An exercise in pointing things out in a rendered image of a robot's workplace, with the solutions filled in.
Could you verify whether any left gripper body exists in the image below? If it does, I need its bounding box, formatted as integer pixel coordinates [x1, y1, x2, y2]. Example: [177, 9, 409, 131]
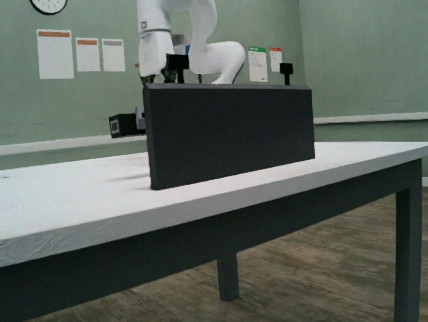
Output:
[139, 31, 174, 76]

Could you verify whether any black rectangular block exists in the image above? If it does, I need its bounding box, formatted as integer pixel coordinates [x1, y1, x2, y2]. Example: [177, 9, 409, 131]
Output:
[142, 83, 316, 191]

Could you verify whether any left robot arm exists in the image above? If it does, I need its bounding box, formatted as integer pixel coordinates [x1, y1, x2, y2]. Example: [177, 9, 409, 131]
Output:
[136, 0, 245, 84]

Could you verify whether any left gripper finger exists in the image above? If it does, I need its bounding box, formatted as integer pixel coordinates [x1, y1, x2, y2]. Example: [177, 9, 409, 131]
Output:
[161, 53, 177, 83]
[140, 74, 156, 86]

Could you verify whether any black rack pdu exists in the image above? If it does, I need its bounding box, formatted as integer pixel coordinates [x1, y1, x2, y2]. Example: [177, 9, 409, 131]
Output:
[109, 113, 146, 139]

